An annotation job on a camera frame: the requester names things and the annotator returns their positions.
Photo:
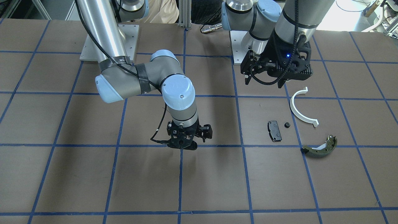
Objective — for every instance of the green brake shoe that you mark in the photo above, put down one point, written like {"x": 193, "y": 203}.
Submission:
{"x": 321, "y": 151}

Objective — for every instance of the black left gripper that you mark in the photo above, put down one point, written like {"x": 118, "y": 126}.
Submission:
{"x": 272, "y": 47}

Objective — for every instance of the white curved plastic bracket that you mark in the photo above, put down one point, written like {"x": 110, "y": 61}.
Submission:
{"x": 297, "y": 110}

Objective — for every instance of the black brake pad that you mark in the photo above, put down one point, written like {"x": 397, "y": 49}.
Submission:
{"x": 274, "y": 131}

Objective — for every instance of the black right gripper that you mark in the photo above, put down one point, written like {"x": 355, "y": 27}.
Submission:
{"x": 206, "y": 130}

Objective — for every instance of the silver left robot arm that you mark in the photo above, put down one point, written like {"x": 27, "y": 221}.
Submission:
{"x": 286, "y": 31}

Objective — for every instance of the person in beige shirt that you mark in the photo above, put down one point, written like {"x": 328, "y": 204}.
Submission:
{"x": 162, "y": 12}

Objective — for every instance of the aluminium frame post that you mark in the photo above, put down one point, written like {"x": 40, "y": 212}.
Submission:
{"x": 184, "y": 19}

